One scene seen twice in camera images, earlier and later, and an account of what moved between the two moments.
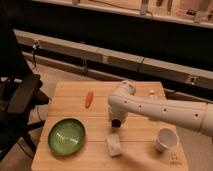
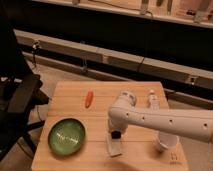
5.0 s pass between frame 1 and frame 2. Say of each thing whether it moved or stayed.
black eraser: moved
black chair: stayed
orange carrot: stayed
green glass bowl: stayed
